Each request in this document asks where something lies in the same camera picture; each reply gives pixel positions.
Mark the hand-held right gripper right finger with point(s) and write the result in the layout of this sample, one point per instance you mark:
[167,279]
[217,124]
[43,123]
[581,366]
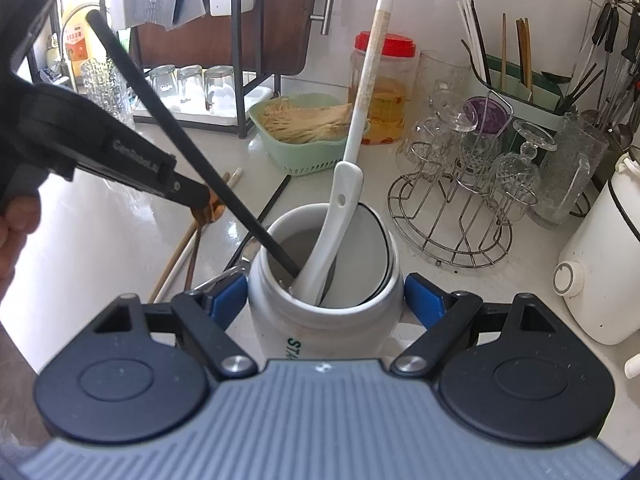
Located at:
[422,297]

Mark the yellow oil bottle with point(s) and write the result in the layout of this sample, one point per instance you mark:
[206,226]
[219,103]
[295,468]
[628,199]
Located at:
[80,50]

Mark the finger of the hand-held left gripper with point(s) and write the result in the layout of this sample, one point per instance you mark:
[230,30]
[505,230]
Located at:
[185,191]

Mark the tall glass jug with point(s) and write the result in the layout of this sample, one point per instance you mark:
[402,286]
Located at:
[560,160]

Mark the tall clear drinking glass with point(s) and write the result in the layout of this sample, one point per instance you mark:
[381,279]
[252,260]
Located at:
[440,75]

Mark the green utensil holder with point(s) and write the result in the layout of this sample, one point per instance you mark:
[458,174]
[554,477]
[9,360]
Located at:
[525,60]
[510,80]

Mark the person's left hand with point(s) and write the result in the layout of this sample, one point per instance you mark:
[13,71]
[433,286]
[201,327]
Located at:
[17,220]

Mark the purple cup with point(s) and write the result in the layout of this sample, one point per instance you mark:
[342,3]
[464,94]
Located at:
[482,112]

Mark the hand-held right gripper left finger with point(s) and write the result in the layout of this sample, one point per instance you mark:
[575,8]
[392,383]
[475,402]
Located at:
[227,300]

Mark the white speckled chopstick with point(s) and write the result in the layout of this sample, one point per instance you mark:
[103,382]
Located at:
[178,267]
[370,60]

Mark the row of hanging kitchen utensils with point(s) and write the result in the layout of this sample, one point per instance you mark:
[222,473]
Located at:
[607,25]

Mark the white ceramic mug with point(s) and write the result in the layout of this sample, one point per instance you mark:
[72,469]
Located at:
[325,330]

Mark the green plastic basket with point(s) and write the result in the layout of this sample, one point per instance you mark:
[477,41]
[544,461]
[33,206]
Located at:
[300,160]

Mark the black metal dish rack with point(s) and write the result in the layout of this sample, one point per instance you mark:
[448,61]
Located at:
[243,85]

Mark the bundle of thin wooden sticks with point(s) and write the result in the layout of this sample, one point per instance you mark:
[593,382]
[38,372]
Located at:
[300,122]

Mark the white electric cooking pot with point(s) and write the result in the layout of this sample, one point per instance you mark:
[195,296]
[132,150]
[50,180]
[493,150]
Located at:
[600,285]

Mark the patterned glass mug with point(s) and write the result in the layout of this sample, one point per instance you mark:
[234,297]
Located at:
[105,95]

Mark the black chopstick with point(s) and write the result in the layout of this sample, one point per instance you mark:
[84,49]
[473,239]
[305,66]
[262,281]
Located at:
[262,232]
[265,210]

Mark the inverted stemmed cut glass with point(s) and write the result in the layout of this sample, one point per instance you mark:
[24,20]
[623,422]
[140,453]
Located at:
[515,175]

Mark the inverted clear glass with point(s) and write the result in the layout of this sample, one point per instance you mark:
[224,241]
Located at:
[435,125]

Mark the metal spoon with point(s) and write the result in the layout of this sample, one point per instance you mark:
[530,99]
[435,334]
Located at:
[225,275]

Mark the small inverted glass tumbler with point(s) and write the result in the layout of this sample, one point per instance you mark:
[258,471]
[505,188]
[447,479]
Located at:
[190,82]
[219,87]
[163,85]

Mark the clear jar with red lid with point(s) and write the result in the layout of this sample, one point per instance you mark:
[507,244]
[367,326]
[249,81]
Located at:
[390,95]

